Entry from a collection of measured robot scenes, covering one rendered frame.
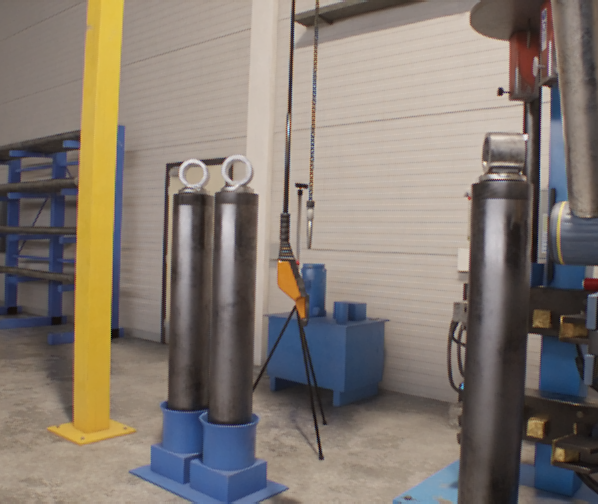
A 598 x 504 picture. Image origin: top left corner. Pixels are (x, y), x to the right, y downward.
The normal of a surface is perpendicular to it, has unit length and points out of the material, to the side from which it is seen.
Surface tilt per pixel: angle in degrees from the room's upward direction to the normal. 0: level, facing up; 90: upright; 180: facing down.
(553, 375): 90
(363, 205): 90
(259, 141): 90
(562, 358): 90
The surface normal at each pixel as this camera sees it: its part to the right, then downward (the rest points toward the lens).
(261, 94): -0.62, -0.01
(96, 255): 0.78, 0.04
